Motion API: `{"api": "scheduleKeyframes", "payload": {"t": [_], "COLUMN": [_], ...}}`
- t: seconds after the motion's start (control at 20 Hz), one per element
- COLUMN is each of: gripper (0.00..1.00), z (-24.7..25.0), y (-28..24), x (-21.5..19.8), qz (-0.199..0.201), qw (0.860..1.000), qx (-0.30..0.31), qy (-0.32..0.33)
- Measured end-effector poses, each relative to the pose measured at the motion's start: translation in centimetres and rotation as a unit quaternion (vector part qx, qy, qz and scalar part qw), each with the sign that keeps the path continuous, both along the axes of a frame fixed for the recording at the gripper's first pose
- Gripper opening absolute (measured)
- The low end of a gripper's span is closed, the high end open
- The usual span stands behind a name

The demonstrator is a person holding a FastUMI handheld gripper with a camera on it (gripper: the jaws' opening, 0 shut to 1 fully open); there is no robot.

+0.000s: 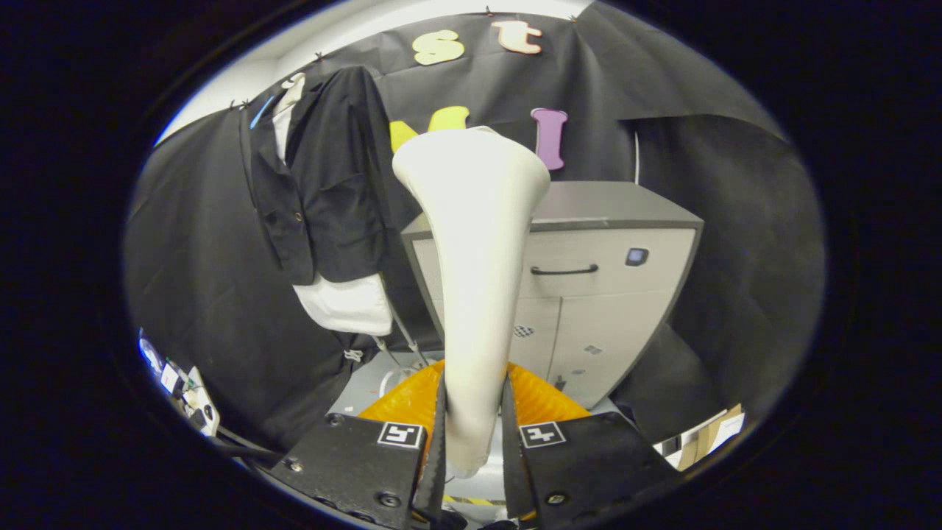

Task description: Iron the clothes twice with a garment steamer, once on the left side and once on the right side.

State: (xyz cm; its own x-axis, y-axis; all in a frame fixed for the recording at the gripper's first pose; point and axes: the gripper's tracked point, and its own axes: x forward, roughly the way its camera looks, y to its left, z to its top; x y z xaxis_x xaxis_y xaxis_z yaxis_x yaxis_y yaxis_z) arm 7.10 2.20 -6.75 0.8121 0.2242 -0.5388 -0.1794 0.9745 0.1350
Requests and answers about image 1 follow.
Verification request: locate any black suit jacket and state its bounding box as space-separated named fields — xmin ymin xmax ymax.
xmin=239 ymin=65 xmax=394 ymax=286

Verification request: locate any cardboard box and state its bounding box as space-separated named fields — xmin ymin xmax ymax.
xmin=655 ymin=403 xmax=746 ymax=472

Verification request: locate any row of black clips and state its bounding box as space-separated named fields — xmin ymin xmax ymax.
xmin=228 ymin=6 xmax=578 ymax=111

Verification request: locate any grey steamer stand pole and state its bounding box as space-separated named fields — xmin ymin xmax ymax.
xmin=379 ymin=276 xmax=431 ymax=369

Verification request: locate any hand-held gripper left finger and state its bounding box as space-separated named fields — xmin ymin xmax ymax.
xmin=266 ymin=361 xmax=447 ymax=530

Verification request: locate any white power strip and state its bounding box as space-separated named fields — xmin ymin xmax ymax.
xmin=180 ymin=367 xmax=222 ymax=437

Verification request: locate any white cloth panel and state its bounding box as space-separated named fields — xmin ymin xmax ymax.
xmin=271 ymin=96 xmax=393 ymax=337

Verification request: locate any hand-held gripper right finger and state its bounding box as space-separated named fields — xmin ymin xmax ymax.
xmin=503 ymin=361 xmax=678 ymax=530

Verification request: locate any grey cabinet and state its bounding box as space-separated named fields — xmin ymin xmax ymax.
xmin=401 ymin=180 xmax=704 ymax=409

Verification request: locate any cream plastic hanger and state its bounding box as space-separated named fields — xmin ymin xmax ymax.
xmin=274 ymin=72 xmax=307 ymax=119

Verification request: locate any black backdrop cloth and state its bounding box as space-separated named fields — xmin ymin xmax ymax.
xmin=124 ymin=0 xmax=826 ymax=450

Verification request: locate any white garment steamer head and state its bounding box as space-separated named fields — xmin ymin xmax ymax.
xmin=392 ymin=127 xmax=551 ymax=478

